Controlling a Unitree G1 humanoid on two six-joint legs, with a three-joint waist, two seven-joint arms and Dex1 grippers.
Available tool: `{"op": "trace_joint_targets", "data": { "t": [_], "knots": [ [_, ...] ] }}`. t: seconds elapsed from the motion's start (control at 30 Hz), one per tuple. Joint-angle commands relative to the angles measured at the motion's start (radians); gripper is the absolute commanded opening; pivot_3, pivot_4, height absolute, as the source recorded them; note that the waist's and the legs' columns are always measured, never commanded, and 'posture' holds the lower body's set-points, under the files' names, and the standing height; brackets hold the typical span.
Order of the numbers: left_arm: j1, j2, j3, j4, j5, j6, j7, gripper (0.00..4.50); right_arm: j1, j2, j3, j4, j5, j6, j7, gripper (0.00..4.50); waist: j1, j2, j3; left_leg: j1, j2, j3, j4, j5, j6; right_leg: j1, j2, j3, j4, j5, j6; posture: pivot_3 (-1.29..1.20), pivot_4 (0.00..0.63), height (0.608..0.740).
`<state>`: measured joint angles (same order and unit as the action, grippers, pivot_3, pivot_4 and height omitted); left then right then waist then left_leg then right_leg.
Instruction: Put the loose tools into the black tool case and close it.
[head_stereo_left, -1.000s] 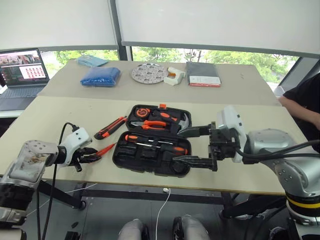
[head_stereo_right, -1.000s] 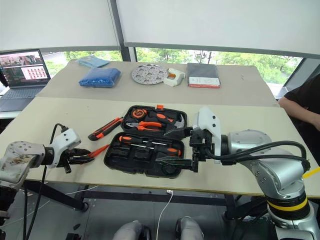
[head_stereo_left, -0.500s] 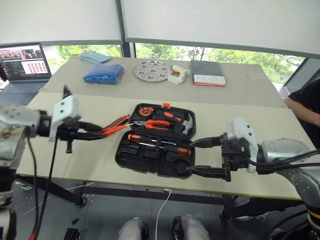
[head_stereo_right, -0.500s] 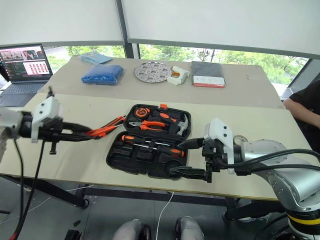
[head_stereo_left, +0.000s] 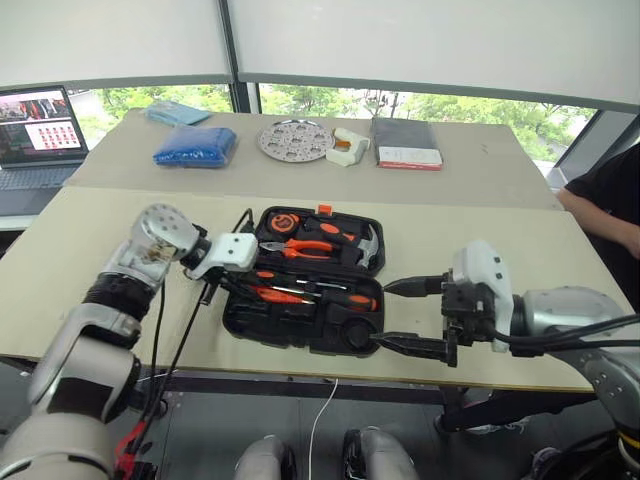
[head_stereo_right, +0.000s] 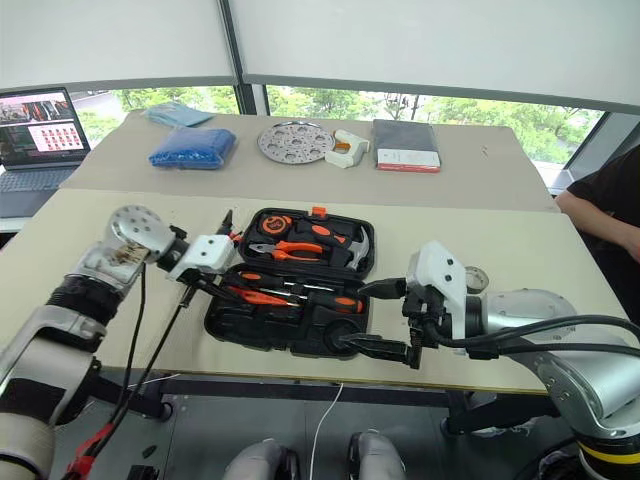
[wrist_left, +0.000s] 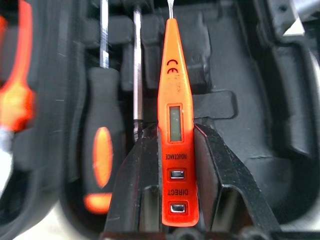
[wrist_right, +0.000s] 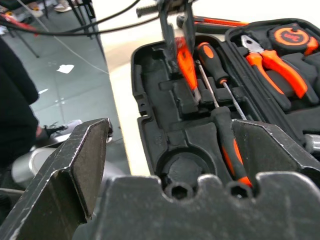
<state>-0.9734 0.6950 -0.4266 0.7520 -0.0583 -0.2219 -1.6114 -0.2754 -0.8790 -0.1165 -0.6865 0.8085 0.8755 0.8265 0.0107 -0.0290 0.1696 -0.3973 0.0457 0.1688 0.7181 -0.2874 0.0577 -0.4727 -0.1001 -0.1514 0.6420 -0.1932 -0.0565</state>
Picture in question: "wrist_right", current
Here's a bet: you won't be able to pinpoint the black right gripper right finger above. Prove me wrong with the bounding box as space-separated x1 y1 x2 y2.
231 119 320 189

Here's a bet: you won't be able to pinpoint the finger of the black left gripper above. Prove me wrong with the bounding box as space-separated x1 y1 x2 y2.
157 0 177 74
182 0 196 54

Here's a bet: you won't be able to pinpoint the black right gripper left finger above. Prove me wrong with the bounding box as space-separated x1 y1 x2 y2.
0 117 112 240

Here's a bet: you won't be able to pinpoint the silver metal tool head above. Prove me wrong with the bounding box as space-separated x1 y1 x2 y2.
303 133 320 154

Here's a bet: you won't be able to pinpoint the black plastic tool case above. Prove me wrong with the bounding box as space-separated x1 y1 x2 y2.
130 17 320 192

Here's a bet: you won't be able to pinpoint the silver rounded robot body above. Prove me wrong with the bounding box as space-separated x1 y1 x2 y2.
11 146 61 190

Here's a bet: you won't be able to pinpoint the short black orange screwdriver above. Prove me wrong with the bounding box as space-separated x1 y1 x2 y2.
195 41 248 121

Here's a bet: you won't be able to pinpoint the long black orange screwdriver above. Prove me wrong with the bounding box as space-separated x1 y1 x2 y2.
195 59 254 189

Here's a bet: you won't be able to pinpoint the grey black shoe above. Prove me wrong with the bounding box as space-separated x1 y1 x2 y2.
43 119 83 141

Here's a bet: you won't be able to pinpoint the black stand legs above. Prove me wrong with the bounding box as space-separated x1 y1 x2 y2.
66 0 107 60

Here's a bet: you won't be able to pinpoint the person in black clothes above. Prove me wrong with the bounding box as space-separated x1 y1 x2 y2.
0 37 49 173

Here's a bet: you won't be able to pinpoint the black orange tape measure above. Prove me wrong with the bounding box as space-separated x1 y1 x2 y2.
268 23 320 57

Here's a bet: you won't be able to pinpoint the white paper scrap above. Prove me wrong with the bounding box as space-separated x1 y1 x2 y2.
56 63 75 74

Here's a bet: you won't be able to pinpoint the black ribbed handle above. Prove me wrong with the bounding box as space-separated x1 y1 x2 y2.
135 3 161 18

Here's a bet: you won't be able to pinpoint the orange black tool handle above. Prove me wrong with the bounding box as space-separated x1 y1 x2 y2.
176 14 250 29

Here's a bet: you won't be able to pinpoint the black cable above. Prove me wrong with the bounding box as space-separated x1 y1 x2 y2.
0 0 141 36
0 15 161 37

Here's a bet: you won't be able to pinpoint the orange handled pliers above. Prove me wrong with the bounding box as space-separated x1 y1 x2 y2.
240 34 320 111

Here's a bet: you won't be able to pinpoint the thin white cable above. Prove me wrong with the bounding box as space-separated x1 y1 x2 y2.
16 0 109 74

